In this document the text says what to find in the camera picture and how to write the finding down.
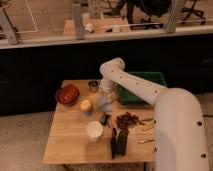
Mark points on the light blue towel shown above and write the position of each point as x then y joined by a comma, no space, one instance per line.
104,106

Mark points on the black knife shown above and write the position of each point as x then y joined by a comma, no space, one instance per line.
113,142

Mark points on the bunch of dark grapes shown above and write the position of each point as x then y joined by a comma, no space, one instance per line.
126,120

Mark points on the small wooden background table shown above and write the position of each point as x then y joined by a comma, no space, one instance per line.
99,25

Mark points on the dark rectangular bar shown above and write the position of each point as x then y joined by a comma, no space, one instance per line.
122,142

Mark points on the apple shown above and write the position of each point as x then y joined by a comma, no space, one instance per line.
86,106

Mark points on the green plastic bin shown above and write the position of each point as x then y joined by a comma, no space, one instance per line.
127,97

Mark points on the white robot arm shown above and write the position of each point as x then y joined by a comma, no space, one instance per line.
179,131

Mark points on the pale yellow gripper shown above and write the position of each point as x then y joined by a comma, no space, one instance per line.
106,98

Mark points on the white paper cup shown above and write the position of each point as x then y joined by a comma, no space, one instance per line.
94,130

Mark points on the red wooden bowl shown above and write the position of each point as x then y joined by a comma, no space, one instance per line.
67,95

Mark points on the metal spoon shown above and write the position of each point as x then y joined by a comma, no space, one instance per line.
145,141

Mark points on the yellow banana peel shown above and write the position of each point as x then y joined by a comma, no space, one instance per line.
147,124

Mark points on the black binder clip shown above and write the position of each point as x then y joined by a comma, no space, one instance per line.
104,119

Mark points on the black office chair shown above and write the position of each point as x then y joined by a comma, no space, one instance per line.
154,8

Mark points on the metal measuring cup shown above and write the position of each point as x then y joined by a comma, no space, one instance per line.
93,86

